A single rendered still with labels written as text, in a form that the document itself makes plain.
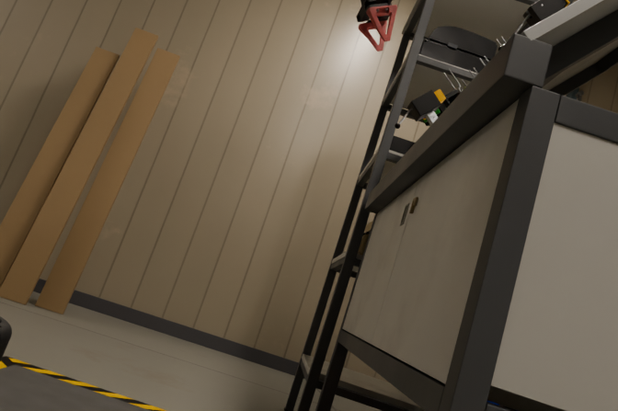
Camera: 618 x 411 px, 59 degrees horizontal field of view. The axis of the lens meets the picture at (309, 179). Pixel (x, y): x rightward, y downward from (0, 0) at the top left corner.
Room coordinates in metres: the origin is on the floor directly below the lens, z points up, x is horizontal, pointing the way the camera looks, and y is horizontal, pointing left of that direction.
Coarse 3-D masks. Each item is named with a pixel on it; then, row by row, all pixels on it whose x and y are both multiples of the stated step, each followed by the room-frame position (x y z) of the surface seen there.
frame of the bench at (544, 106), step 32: (544, 96) 0.66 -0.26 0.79; (512, 128) 0.69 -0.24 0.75; (544, 128) 0.66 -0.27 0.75; (576, 128) 0.66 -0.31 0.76; (608, 128) 0.65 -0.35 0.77; (512, 160) 0.66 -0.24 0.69; (544, 160) 0.66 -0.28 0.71; (512, 192) 0.66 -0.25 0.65; (512, 224) 0.66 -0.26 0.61; (480, 256) 0.69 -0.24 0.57; (512, 256) 0.66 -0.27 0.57; (352, 288) 1.83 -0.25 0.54; (480, 288) 0.66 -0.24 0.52; (512, 288) 0.66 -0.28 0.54; (480, 320) 0.66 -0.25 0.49; (352, 352) 1.45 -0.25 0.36; (384, 352) 1.13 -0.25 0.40; (480, 352) 0.66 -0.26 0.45; (416, 384) 0.82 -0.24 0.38; (448, 384) 0.68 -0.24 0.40; (480, 384) 0.66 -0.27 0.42
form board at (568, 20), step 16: (592, 0) 0.66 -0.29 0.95; (608, 0) 0.67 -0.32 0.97; (560, 16) 0.66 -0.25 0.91; (576, 16) 0.66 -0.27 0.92; (592, 16) 0.73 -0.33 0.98; (528, 32) 0.66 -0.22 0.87; (544, 32) 0.66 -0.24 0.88; (560, 32) 0.71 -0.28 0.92; (576, 32) 0.79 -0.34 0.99; (608, 48) 1.39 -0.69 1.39; (576, 64) 1.33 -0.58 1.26; (560, 80) 1.53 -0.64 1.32
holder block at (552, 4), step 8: (544, 0) 0.92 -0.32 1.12; (552, 0) 0.92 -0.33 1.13; (560, 0) 0.92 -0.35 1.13; (528, 8) 0.94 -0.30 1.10; (536, 8) 0.93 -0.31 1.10; (544, 8) 0.92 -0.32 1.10; (552, 8) 0.92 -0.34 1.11; (560, 8) 0.92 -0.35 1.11; (536, 16) 0.93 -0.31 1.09; (544, 16) 0.93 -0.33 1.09
